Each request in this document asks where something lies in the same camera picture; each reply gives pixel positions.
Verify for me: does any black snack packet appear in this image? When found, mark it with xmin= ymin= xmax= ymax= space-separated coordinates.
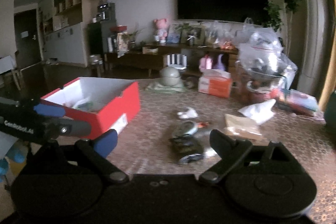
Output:
xmin=169 ymin=135 xmax=204 ymax=165

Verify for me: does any white wet wipes pack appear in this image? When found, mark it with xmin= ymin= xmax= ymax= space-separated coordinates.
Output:
xmin=63 ymin=97 xmax=101 ymax=113

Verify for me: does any colourful candy wrapper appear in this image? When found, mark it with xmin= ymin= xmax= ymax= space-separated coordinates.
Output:
xmin=197 ymin=122 xmax=211 ymax=132

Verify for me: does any white paper bag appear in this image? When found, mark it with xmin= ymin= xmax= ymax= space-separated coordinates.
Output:
xmin=238 ymin=99 xmax=276 ymax=125

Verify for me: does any oval grey lidded container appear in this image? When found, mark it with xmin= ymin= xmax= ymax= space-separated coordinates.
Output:
xmin=171 ymin=121 xmax=198 ymax=138

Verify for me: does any red and white shoe box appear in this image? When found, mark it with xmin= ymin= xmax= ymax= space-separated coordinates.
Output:
xmin=41 ymin=77 xmax=141 ymax=139

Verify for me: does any small white figurine toy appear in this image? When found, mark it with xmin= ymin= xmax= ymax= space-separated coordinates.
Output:
xmin=177 ymin=107 xmax=198 ymax=119

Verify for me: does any orange tissue box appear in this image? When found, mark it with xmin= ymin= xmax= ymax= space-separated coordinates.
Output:
xmin=198 ymin=69 xmax=232 ymax=98

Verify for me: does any large clear plastic bag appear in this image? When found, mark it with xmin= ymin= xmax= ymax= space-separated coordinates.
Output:
xmin=235 ymin=28 xmax=297 ymax=104

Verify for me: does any folded green striped cloth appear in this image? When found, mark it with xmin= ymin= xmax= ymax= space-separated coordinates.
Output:
xmin=145 ymin=81 xmax=187 ymax=94

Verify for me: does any wooden tv cabinet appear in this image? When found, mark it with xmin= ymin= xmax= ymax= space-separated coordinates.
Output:
xmin=104 ymin=43 xmax=238 ymax=76

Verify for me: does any green lidded ceramic bowl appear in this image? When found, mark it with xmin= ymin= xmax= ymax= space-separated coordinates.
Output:
xmin=159 ymin=67 xmax=181 ymax=86

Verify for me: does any white wifi router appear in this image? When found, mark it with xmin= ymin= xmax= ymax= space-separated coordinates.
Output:
xmin=163 ymin=53 xmax=187 ymax=70

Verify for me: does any black coffee machine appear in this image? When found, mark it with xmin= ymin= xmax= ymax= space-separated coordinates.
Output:
xmin=96 ymin=2 xmax=116 ymax=22

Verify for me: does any potted green plant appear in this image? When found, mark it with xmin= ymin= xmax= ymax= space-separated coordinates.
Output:
xmin=264 ymin=0 xmax=302 ymax=55

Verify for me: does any pink teddy bear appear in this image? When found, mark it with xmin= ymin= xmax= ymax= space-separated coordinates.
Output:
xmin=153 ymin=18 xmax=169 ymax=44

